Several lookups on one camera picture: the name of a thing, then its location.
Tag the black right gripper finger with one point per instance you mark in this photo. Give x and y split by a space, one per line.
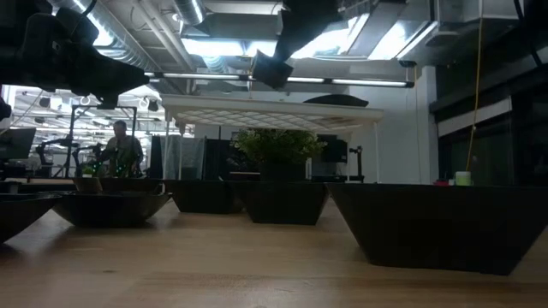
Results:
308 21

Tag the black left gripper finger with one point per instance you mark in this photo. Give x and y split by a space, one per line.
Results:
137 83
103 72

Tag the small square black plate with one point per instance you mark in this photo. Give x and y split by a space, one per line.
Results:
272 70
282 203

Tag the leaf-shaped black mini plate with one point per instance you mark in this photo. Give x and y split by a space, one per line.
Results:
21 214
111 209

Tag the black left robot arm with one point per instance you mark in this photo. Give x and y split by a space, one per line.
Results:
10 43

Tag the person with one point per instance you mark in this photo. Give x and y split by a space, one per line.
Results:
124 147

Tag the long ceiling light bar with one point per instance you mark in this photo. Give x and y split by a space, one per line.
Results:
205 76

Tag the dark computer monitor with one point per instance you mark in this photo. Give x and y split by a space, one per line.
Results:
17 143

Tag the grey curtain partition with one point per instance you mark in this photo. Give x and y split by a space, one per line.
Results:
190 156

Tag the green artificial potted plant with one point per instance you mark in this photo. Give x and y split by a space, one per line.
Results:
278 145

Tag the black box monitor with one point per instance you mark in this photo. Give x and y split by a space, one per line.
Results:
335 150

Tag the black monitor stand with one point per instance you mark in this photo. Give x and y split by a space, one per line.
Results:
359 164

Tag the red cup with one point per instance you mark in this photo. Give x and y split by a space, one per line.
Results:
441 183

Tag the light green cup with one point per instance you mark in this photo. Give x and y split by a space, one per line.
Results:
463 179

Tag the black background rig frame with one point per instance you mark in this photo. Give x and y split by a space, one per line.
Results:
128 107

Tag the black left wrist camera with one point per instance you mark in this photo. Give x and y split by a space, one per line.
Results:
77 25

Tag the black metal table frame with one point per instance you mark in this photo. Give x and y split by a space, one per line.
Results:
43 187

